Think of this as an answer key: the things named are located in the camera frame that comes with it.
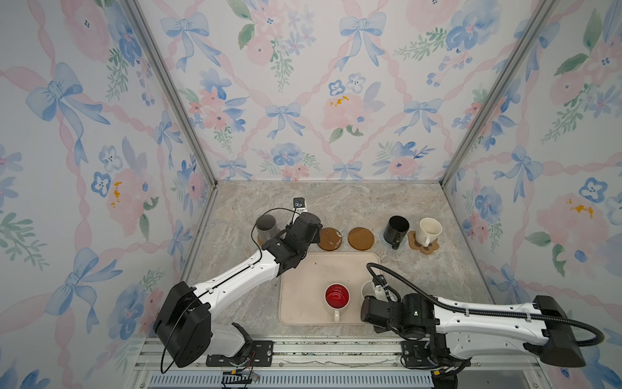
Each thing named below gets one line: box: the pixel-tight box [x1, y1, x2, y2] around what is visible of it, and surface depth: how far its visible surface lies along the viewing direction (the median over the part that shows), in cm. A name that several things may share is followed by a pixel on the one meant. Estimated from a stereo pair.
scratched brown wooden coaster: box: [317, 226, 343, 252], surface depth 101 cm
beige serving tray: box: [279, 252, 381, 326], surface depth 90 cm
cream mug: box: [416, 217, 443, 248], surface depth 94 cm
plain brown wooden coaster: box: [347, 226, 375, 251], surface depth 102 cm
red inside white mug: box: [323, 282, 351, 324], surface depth 81 cm
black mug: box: [383, 215, 410, 250], surface depth 96 cm
